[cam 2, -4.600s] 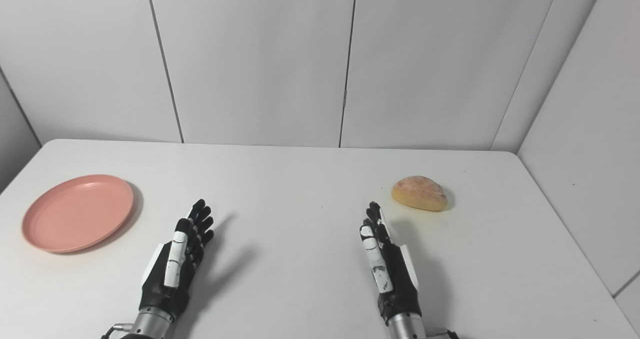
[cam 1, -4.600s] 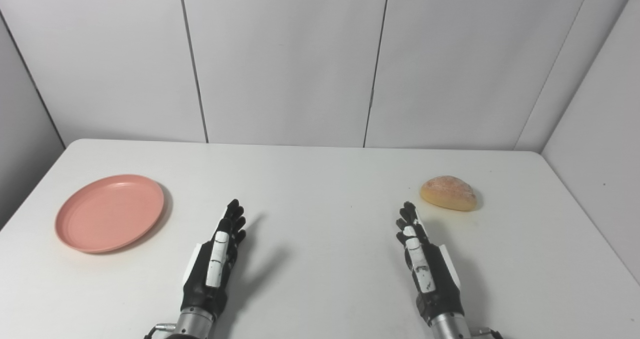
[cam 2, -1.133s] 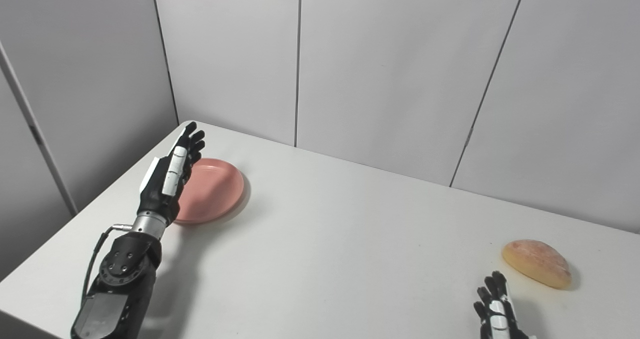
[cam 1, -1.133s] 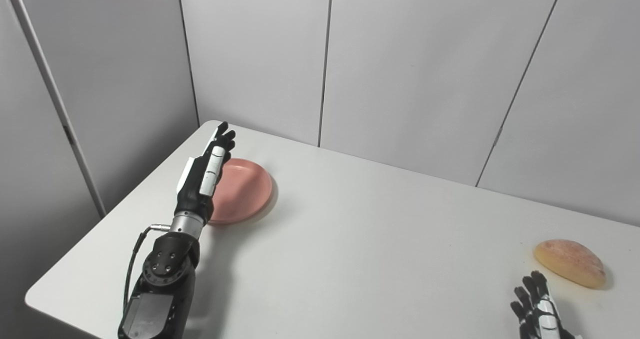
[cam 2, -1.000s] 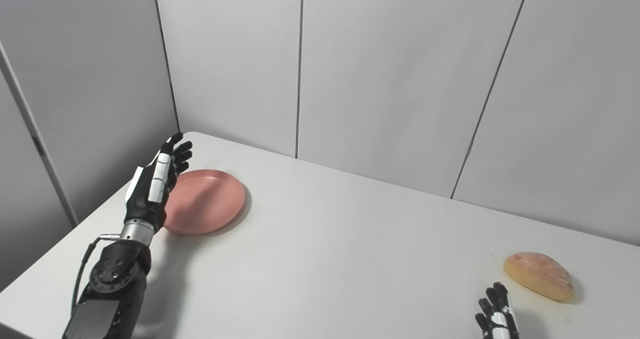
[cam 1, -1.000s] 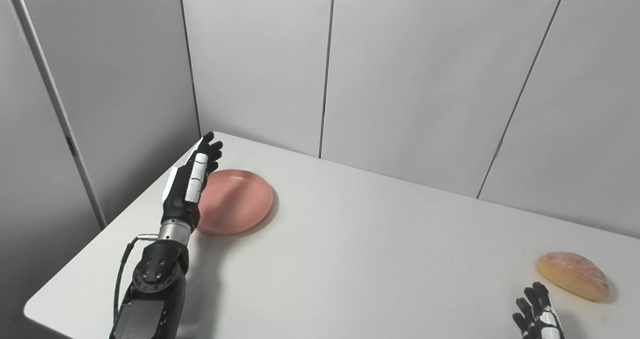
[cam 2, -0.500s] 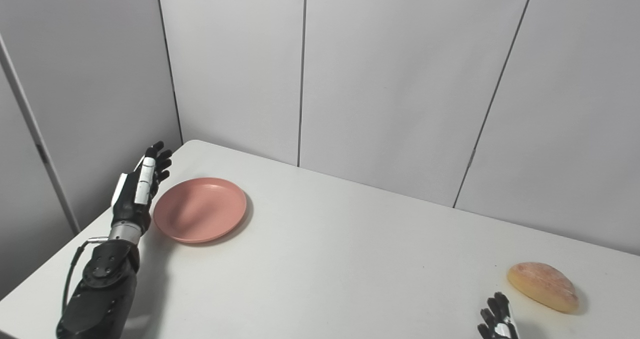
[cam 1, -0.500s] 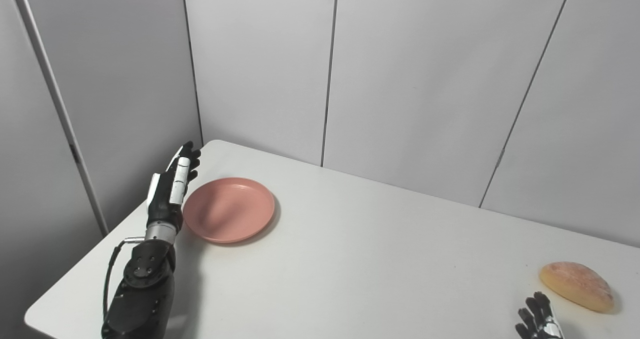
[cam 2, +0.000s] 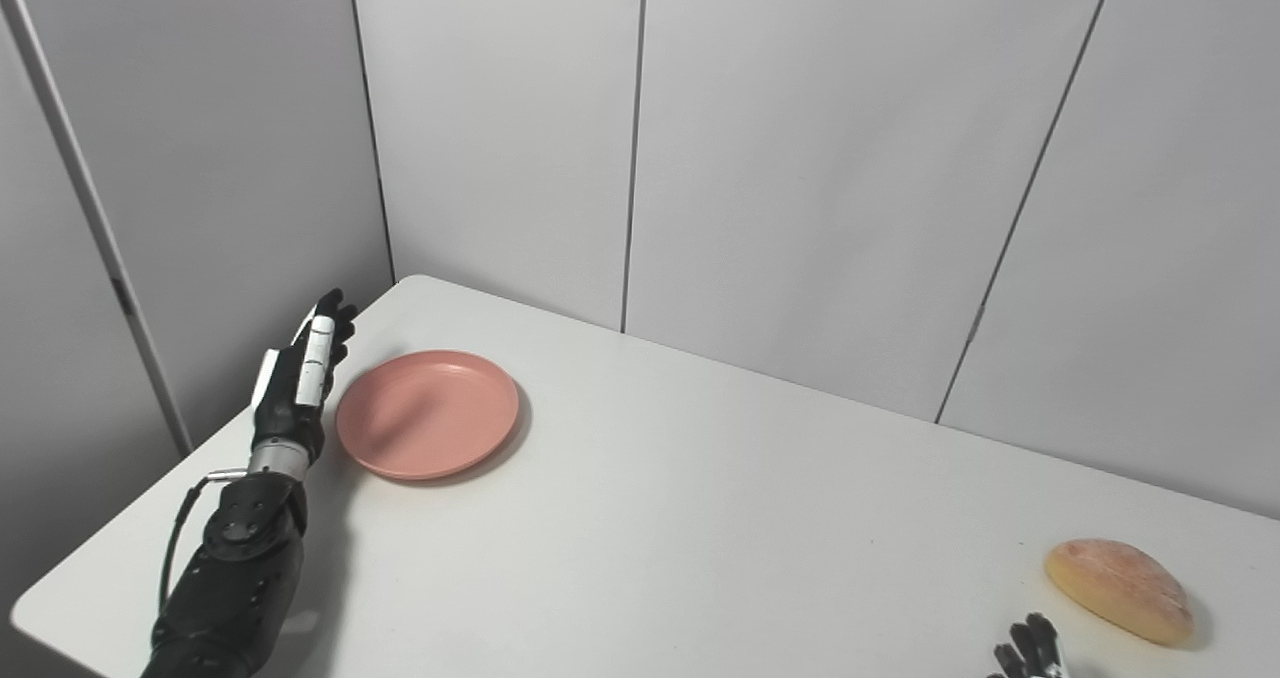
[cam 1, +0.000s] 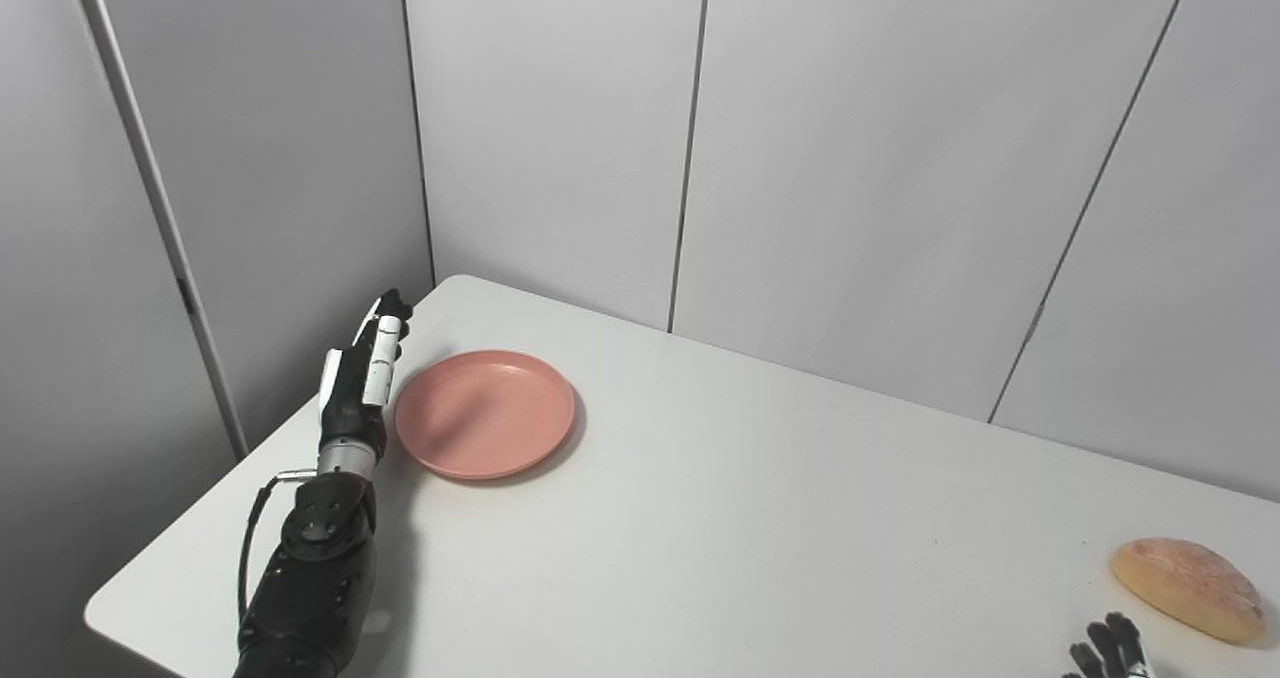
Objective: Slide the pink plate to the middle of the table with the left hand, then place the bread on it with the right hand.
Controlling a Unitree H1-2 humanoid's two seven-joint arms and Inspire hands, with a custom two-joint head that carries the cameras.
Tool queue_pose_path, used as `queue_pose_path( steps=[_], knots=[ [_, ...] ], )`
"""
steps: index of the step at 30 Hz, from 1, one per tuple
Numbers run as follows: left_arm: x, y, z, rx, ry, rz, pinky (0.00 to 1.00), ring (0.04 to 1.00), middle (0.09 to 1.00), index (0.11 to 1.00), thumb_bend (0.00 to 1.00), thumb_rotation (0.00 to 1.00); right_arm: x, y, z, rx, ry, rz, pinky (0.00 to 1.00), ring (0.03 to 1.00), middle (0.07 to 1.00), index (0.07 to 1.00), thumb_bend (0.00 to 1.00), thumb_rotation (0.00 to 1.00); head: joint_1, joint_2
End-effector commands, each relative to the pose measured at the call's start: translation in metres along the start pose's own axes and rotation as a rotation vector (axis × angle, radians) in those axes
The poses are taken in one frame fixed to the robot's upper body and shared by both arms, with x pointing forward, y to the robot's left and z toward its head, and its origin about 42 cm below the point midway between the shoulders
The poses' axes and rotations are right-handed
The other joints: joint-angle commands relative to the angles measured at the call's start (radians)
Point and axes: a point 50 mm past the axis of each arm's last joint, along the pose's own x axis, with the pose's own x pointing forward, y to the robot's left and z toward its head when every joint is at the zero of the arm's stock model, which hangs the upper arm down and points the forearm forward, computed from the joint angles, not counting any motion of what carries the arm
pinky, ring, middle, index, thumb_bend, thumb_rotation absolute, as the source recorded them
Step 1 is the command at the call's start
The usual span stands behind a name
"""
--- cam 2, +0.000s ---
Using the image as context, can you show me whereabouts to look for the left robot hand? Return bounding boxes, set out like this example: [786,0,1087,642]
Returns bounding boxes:
[250,289,358,469]

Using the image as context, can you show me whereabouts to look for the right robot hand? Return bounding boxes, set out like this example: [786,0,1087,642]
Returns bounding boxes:
[988,613,1069,678]

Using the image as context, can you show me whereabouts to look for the bread roll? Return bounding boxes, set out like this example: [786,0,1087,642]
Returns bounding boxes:
[1045,539,1195,646]

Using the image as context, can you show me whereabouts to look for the pink round plate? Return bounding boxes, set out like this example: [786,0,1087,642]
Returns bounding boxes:
[335,350,521,481]

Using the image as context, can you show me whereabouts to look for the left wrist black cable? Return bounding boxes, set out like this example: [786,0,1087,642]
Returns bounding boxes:
[157,469,247,614]

